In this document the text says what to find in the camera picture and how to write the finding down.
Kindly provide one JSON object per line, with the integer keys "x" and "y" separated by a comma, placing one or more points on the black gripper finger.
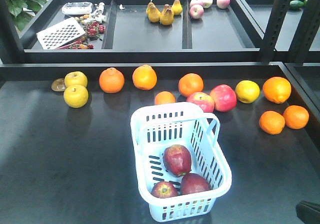
{"x": 308, "y": 212}

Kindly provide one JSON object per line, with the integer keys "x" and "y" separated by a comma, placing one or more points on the dark red apple lowest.
{"x": 193, "y": 183}

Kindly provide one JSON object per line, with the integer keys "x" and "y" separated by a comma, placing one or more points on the light blue plastic basket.
{"x": 155, "y": 128}

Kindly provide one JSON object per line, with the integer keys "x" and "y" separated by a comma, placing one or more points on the red yellow apple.
{"x": 164, "y": 190}

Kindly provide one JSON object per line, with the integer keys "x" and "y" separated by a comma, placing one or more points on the orange behind red apples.
{"x": 189, "y": 84}

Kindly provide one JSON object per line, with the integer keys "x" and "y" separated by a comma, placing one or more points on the mandarin right of pair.
{"x": 296, "y": 117}

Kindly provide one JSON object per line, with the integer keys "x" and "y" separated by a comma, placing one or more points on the mandarin of pair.
{"x": 296, "y": 117}
{"x": 272, "y": 122}

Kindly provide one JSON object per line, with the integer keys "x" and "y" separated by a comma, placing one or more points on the mandarin left of pair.
{"x": 272, "y": 122}

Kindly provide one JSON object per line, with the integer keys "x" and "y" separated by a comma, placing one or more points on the large orange right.
{"x": 277, "y": 89}

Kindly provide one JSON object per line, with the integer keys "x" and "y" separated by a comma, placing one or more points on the large orange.
{"x": 144, "y": 77}
{"x": 277, "y": 89}

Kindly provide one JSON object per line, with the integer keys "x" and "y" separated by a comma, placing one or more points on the yellow green apple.
{"x": 247, "y": 91}

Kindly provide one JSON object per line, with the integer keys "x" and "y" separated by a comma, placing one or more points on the plain red apple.
{"x": 224, "y": 98}

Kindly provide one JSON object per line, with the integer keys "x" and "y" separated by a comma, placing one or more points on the red apple with stem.
{"x": 203, "y": 100}

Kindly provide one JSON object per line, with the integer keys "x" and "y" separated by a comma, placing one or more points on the small mandarin front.
{"x": 164, "y": 97}

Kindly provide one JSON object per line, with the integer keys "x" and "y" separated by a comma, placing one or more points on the avocado far left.
{"x": 296, "y": 4}

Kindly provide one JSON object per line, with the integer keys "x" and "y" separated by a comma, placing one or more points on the pink apple right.
{"x": 223, "y": 4}

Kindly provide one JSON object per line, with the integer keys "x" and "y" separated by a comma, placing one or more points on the pink apple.
{"x": 194, "y": 2}
{"x": 223, "y": 4}
{"x": 196, "y": 11}
{"x": 207, "y": 3}

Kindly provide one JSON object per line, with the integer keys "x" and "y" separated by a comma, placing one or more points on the pink apple front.
{"x": 196, "y": 11}

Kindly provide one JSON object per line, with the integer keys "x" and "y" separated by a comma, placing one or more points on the pink apple back middle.
{"x": 207, "y": 3}

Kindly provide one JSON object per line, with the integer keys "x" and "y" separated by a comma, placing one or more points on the knobbed orange left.
{"x": 111, "y": 80}

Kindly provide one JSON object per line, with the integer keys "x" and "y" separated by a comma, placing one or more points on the pink apple back left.
{"x": 194, "y": 2}

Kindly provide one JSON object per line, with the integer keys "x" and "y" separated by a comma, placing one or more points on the brown pear middle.
{"x": 167, "y": 15}

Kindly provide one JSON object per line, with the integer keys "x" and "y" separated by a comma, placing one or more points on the brown pear long stem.
{"x": 177, "y": 7}

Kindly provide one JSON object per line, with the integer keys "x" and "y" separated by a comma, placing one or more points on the brown pear front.
{"x": 154, "y": 14}

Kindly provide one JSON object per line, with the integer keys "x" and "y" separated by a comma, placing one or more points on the brown pear left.
{"x": 150, "y": 4}

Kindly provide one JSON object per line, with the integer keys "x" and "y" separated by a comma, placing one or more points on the black wooden produce display stand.
{"x": 60, "y": 165}

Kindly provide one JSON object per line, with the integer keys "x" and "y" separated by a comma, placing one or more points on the front yellow asian pear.
{"x": 76, "y": 96}

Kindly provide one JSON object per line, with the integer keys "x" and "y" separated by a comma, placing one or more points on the yellow asian pear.
{"x": 75, "y": 78}
{"x": 76, "y": 96}

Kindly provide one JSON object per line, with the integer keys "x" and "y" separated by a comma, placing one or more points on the rear yellow asian pear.
{"x": 75, "y": 78}

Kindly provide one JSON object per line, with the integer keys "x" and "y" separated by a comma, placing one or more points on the pile of red strawberries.
{"x": 93, "y": 26}

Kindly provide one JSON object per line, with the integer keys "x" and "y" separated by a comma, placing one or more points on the white plastic fittings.
{"x": 98, "y": 13}

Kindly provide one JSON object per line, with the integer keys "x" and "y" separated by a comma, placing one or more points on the white perforated tray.
{"x": 60, "y": 34}

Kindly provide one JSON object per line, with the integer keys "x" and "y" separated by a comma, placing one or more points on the white device box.
{"x": 74, "y": 8}

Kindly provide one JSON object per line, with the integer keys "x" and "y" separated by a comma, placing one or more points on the potted green plant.
{"x": 22, "y": 11}

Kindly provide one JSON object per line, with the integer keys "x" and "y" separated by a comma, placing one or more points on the black shelf upright post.
{"x": 272, "y": 31}

